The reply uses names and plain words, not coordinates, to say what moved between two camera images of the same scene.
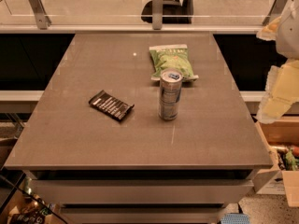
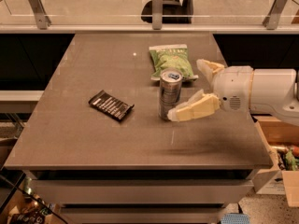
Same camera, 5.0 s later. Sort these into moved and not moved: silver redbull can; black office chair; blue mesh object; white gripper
Moved: white gripper
Not moved: silver redbull can; black office chair; blue mesh object
